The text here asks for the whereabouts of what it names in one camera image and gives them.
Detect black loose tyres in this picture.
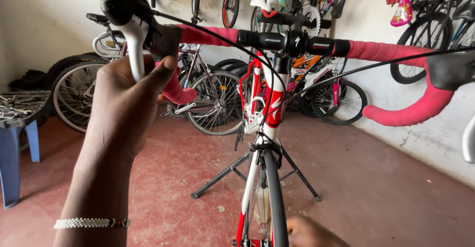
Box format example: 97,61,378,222
214,58,250,78

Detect black hanging bicycle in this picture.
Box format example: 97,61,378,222
389,0,475,85

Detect group of colourful hanging bicycles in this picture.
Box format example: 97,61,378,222
250,0,347,37

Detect stack of loose bicycle wheels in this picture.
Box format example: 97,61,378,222
46,52,112,134

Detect white pink small bicycle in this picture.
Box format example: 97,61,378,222
287,54,368,125

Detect black folding bicycle stand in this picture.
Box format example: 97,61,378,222
190,143,323,202

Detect white beaded bracelet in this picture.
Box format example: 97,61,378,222
54,218,131,230

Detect blue plastic table with tools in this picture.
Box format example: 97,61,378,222
0,90,51,209

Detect person's left hand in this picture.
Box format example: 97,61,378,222
85,55,181,160

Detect red white road bicycle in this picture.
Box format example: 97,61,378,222
100,0,475,247

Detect black bag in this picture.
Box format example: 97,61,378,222
9,69,49,92

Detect hanging bicycle with red rim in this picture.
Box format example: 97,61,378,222
217,0,254,29

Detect person's right hand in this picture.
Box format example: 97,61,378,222
286,216,352,247

